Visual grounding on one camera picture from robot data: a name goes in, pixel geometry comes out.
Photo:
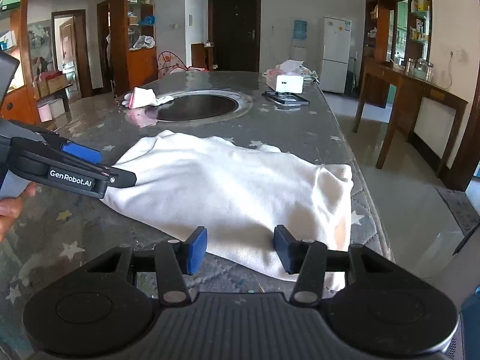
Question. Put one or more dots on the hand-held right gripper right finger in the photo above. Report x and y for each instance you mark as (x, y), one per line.
(285, 249)

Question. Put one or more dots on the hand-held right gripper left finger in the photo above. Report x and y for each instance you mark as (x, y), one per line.
(195, 249)

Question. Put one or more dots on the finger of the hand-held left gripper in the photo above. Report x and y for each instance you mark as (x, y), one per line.
(82, 153)
(71, 178)

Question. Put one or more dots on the white garment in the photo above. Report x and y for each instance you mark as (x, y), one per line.
(225, 187)

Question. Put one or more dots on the person's left hand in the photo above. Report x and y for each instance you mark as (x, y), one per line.
(11, 212)

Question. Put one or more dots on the pink bin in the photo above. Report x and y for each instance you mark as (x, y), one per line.
(45, 113)

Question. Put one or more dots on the white bin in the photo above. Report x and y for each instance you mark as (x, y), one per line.
(57, 108)

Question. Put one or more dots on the pink and white cloth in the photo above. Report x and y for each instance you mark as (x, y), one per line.
(142, 97)

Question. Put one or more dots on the wooden shelf cabinet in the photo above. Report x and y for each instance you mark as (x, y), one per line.
(140, 67)

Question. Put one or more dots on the brown interior door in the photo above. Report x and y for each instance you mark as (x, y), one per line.
(71, 48)

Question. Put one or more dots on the grey star-print tablecloth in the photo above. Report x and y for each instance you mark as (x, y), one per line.
(300, 131)

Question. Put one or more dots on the round black table inset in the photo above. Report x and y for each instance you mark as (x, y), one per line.
(198, 107)

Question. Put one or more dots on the white cloth on shelf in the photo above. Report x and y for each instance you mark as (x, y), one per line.
(142, 42)

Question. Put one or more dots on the pink dotted fabric cover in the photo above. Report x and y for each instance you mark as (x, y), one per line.
(170, 62)

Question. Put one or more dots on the blue bag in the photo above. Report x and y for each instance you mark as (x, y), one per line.
(147, 20)

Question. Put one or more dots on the small wooden cabinet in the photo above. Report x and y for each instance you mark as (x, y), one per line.
(200, 56)

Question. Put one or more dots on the white and pink tissue box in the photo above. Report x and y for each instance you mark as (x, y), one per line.
(288, 84)

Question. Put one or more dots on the grey floor mat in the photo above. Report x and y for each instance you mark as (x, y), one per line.
(455, 206)

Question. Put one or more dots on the floral cloth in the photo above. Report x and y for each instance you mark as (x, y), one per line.
(309, 73)

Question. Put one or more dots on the dark wooden door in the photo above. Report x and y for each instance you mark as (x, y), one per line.
(234, 30)

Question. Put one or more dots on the blue sofa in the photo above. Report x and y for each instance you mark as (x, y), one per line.
(470, 322)

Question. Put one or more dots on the white fridge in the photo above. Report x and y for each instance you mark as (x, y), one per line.
(335, 56)

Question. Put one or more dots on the wooden console table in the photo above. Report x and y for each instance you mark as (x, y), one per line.
(431, 90)

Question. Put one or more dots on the water dispenser with blue bottle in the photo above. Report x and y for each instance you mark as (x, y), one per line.
(300, 30)

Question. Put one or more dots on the glass jar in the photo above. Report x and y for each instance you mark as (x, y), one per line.
(425, 70)
(410, 66)

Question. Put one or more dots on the wooden display cabinet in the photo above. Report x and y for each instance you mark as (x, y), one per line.
(382, 30)

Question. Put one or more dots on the wall picture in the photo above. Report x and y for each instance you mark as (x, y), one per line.
(39, 41)

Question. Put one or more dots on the wooden arch frame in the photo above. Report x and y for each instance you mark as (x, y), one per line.
(116, 15)

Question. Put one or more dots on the wooden doorway frame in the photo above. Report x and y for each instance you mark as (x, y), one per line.
(467, 146)

